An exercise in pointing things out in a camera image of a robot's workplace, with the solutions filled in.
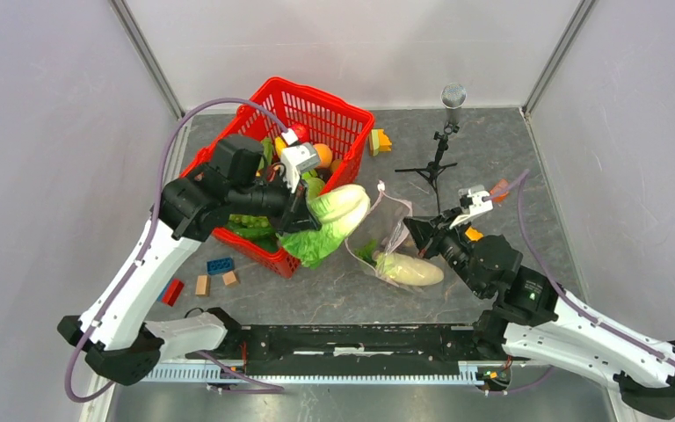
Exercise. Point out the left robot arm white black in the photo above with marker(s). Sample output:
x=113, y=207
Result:
x=118, y=341

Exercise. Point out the clear zip top bag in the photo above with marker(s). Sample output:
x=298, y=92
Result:
x=384, y=222

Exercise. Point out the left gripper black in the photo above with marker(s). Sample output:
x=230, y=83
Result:
x=299, y=215

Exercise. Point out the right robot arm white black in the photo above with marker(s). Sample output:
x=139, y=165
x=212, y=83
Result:
x=533, y=319

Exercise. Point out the orange peach toy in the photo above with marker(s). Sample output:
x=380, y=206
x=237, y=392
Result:
x=325, y=155

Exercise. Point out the red toy brick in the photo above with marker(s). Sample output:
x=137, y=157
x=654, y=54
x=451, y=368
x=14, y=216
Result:
x=171, y=292

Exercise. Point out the red plastic basket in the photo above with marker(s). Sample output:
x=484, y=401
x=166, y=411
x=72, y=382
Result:
x=329, y=120

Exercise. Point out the napa cabbage toy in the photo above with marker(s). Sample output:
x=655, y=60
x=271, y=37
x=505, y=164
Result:
x=340, y=212

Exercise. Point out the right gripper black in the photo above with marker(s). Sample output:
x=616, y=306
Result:
x=422, y=229

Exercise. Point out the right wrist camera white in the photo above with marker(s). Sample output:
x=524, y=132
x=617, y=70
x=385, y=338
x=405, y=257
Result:
x=474, y=201

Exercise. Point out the wooden block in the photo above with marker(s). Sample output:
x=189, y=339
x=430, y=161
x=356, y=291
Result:
x=202, y=286
x=230, y=279

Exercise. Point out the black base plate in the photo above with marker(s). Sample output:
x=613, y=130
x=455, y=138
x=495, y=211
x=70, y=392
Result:
x=354, y=349

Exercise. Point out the orange waffle toy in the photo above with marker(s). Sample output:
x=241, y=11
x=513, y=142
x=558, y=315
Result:
x=472, y=234

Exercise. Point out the green grapes toy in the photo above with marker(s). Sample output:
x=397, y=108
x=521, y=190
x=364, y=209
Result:
x=250, y=221

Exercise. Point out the white long radish toy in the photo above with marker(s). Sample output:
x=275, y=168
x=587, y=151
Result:
x=402, y=269

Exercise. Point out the microphone on black tripod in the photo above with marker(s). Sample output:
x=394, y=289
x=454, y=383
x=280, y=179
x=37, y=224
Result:
x=452, y=97

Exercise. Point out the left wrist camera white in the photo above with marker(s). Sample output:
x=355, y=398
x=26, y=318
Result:
x=298, y=157

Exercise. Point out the red apple toy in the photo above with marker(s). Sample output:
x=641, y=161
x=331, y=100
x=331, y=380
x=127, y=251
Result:
x=301, y=132

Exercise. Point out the green leafy vegetable toy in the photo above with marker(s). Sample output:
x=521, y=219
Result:
x=367, y=251

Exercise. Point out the orange slice toy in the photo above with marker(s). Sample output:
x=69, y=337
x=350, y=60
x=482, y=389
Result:
x=500, y=191

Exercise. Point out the blue toy brick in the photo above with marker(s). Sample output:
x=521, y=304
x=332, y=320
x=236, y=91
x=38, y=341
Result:
x=219, y=266

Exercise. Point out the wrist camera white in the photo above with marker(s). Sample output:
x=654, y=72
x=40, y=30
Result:
x=474, y=201
x=298, y=157

